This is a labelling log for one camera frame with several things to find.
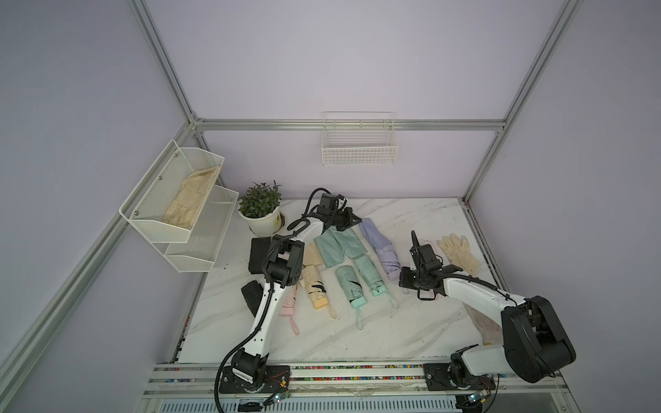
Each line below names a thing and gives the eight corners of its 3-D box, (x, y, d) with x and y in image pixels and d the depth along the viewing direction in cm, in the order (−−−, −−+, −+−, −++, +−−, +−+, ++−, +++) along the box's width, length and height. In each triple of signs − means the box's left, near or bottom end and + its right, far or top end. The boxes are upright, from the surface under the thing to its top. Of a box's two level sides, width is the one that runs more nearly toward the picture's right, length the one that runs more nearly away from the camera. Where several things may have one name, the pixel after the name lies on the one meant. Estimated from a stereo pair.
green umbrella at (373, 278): (383, 314, 88) (384, 311, 85) (354, 263, 101) (355, 258, 98) (397, 307, 89) (399, 304, 87) (367, 258, 102) (368, 253, 100)
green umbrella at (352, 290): (359, 329, 85) (359, 326, 82) (334, 273, 98) (334, 269, 95) (376, 322, 86) (377, 318, 84) (350, 268, 100) (350, 263, 97)
